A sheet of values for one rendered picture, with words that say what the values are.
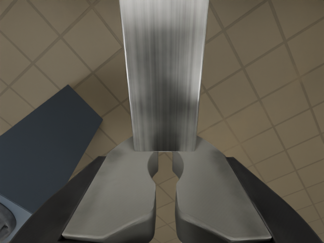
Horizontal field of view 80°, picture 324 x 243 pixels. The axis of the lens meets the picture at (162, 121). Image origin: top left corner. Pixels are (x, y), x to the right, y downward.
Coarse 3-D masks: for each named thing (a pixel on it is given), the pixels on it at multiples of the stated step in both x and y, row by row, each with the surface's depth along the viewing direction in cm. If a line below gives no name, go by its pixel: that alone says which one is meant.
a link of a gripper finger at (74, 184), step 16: (96, 160) 9; (80, 176) 8; (64, 192) 7; (80, 192) 7; (48, 208) 7; (64, 208) 7; (32, 224) 6; (48, 224) 6; (64, 224) 6; (16, 240) 6; (32, 240) 6; (48, 240) 6; (64, 240) 6
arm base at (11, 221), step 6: (0, 204) 52; (0, 210) 51; (6, 210) 52; (0, 216) 51; (6, 216) 52; (12, 216) 54; (0, 222) 51; (6, 222) 52; (12, 222) 54; (0, 228) 51; (6, 228) 53; (12, 228) 55; (0, 234) 52; (6, 234) 53; (0, 240) 52
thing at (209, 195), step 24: (192, 168) 8; (216, 168) 8; (192, 192) 7; (216, 192) 7; (240, 192) 7; (192, 216) 6; (216, 216) 6; (240, 216) 6; (192, 240) 7; (216, 240) 6; (240, 240) 6; (264, 240) 6
